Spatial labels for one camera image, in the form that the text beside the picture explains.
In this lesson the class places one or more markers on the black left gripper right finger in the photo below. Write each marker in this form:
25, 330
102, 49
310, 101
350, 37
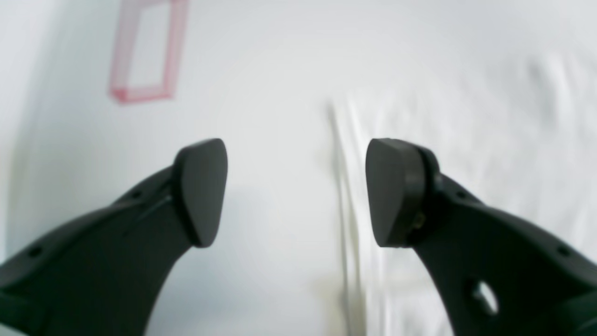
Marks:
497, 274

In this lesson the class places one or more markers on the red tape rectangle marking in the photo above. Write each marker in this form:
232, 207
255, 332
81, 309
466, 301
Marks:
126, 37

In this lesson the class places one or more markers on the white printed T-shirt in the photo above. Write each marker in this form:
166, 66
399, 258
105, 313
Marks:
520, 135

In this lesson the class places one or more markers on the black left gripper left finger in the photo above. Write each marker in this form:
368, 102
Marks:
100, 274

